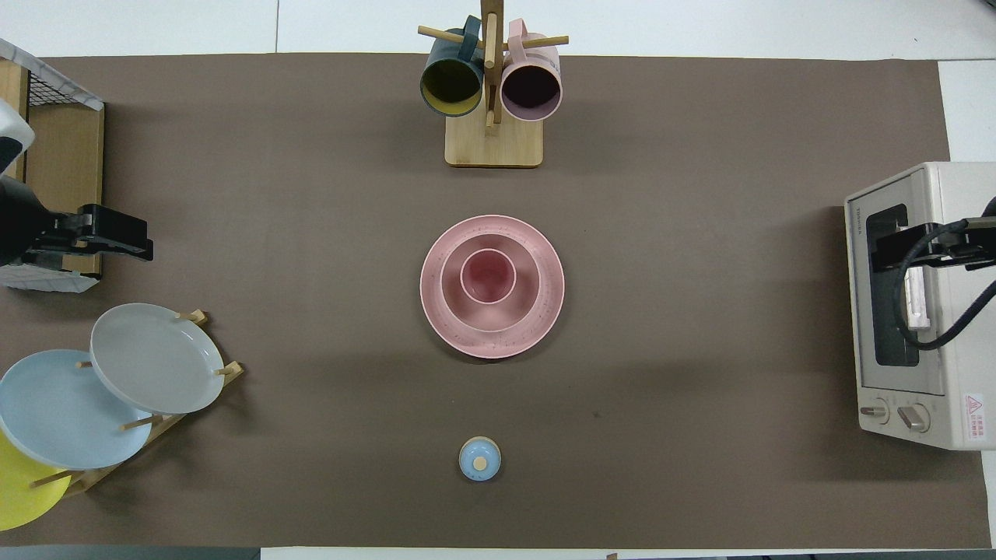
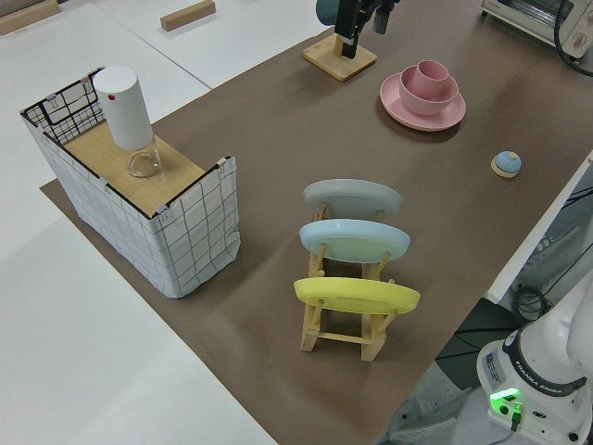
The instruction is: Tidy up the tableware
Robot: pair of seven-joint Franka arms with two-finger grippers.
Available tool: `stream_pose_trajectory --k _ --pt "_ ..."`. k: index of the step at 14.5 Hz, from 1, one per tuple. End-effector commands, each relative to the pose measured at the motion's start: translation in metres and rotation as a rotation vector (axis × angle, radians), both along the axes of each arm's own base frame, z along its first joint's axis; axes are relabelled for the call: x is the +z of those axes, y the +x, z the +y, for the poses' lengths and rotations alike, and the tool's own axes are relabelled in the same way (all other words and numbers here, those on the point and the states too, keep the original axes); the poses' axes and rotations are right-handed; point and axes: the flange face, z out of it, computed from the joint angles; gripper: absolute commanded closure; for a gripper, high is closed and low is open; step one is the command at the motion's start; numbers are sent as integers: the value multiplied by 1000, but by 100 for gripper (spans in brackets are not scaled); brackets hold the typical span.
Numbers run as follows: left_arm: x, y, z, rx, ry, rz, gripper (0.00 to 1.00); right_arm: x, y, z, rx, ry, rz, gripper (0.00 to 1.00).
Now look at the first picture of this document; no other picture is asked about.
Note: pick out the white toaster oven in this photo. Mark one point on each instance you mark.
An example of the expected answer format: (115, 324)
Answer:
(895, 404)

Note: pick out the dark teal mug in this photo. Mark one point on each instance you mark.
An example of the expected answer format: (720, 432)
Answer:
(451, 85)

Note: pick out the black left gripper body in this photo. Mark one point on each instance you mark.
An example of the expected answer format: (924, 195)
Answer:
(85, 222)

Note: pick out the pink mug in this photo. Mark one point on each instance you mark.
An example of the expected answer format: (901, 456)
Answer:
(531, 89)

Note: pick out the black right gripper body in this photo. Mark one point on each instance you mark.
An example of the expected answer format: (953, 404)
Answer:
(941, 245)

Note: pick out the white marbled paper sheet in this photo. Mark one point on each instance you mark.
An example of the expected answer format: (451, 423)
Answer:
(47, 280)
(47, 78)

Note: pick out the small blue call bell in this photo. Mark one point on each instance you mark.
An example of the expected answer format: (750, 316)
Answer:
(479, 460)

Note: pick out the light blue plate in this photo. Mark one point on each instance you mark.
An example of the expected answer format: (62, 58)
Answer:
(62, 412)

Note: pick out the wooden plate rack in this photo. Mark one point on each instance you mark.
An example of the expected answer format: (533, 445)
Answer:
(231, 372)

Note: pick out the brown table mat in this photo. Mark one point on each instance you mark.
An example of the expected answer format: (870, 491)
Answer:
(700, 389)

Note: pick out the yellow plate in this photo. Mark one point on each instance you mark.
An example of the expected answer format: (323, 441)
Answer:
(19, 498)

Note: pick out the pink plate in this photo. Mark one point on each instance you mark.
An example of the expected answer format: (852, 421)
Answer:
(545, 327)

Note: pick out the grey plate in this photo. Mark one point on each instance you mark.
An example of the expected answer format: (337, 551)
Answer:
(156, 358)

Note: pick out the wooden mug rack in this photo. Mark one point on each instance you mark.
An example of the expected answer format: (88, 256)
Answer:
(494, 144)

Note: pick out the pink bowl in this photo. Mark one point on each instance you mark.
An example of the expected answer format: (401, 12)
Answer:
(467, 311)

